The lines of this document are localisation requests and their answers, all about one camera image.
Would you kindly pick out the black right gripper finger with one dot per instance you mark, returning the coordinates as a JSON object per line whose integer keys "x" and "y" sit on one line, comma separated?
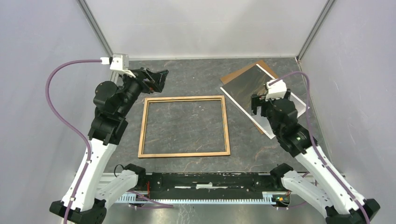
{"x": 265, "y": 105}
{"x": 256, "y": 101}

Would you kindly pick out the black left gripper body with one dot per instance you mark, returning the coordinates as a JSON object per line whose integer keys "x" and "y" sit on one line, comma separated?
{"x": 147, "y": 84}

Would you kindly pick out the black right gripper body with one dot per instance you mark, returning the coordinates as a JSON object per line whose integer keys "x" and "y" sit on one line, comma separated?
{"x": 269, "y": 113}

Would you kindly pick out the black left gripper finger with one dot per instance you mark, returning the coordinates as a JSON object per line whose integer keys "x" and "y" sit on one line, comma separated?
{"x": 148, "y": 75}
{"x": 158, "y": 80}

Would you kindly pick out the landscape photo print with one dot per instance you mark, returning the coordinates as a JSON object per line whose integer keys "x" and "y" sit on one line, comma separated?
{"x": 300, "y": 106}

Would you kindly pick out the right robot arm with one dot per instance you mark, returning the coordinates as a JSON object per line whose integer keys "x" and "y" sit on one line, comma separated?
{"x": 334, "y": 198}

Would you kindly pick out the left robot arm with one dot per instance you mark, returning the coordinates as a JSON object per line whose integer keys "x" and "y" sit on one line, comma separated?
{"x": 84, "y": 203}

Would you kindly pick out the brown backing board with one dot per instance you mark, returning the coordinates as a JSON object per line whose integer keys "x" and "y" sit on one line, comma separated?
{"x": 238, "y": 73}

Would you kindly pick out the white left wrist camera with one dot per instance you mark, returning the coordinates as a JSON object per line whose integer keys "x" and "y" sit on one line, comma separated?
{"x": 118, "y": 63}

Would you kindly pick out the left aluminium corner post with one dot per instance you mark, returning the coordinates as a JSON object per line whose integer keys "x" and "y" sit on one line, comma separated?
{"x": 95, "y": 26}

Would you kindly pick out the aluminium corner post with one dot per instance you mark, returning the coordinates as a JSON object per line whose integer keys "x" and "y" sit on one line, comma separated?
{"x": 315, "y": 29}
{"x": 95, "y": 26}

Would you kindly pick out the wooden picture frame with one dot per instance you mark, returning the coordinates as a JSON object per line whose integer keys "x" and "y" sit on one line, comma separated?
{"x": 148, "y": 101}

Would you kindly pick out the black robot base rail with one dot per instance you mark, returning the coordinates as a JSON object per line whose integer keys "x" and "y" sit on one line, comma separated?
{"x": 208, "y": 185}

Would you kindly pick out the white toothed cable duct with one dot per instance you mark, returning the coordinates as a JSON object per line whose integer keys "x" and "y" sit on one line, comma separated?
{"x": 266, "y": 199}

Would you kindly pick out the right aluminium corner post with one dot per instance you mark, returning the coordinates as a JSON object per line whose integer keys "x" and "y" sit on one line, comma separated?
{"x": 315, "y": 29}

